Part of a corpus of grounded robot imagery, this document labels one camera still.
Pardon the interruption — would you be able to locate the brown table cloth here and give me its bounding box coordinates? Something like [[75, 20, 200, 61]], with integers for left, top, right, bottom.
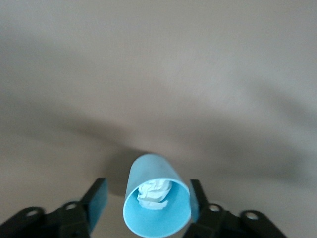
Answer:
[[0, 0, 317, 238]]

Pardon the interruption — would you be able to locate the crumpled white tissue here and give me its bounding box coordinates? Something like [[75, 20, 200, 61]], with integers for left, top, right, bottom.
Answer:
[[137, 179, 172, 210]]

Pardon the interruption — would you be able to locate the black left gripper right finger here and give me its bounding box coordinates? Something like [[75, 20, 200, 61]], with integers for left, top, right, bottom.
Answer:
[[182, 179, 289, 238]]

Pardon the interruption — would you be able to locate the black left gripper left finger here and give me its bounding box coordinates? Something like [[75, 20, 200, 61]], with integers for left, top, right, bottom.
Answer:
[[0, 178, 108, 238]]

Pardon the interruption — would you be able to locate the blue plastic cup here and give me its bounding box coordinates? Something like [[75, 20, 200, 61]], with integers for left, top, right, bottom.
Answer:
[[122, 153, 193, 237]]

